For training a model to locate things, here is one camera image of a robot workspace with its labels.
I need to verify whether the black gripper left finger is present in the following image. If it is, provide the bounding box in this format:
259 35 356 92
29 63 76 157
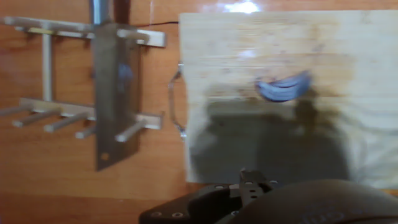
138 169 253 224

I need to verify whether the wooden cutting board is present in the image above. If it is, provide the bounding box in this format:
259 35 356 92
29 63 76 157
167 9 398 191

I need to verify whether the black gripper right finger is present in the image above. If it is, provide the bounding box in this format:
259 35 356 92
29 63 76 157
248 169 281 205

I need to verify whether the red onion wedge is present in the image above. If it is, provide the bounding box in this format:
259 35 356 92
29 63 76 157
255 70 312 104

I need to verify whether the steel cleaver knife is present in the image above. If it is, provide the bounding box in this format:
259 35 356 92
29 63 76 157
89 0 141 172

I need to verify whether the wooden peg dish rack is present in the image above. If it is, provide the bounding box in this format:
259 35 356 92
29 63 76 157
0 15 167 144

